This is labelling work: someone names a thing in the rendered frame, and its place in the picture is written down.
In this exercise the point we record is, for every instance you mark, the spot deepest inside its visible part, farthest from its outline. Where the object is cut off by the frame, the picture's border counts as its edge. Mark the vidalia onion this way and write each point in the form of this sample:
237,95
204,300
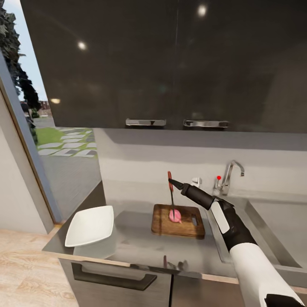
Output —
177,217

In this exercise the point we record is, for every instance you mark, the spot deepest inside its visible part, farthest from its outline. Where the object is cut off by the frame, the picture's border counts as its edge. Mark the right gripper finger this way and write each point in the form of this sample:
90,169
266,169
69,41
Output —
177,184

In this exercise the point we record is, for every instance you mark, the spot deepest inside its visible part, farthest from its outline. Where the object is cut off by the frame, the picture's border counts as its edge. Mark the bowl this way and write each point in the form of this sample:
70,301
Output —
90,226

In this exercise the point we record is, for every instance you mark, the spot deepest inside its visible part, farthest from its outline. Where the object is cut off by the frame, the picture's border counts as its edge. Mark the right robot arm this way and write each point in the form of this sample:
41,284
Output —
260,285

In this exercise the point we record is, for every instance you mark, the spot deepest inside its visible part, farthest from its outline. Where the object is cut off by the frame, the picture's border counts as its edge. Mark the drop in sink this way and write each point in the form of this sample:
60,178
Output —
279,227

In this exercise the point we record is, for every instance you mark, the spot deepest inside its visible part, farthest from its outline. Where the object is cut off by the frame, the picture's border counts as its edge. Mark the cutting board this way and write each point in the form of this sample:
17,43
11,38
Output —
161,222

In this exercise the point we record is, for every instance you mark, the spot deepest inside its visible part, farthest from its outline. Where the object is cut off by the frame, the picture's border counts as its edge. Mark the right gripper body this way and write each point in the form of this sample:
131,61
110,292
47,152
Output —
192,192

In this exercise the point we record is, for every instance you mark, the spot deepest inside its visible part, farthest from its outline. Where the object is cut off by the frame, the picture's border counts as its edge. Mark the cabinet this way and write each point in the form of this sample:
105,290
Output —
198,65

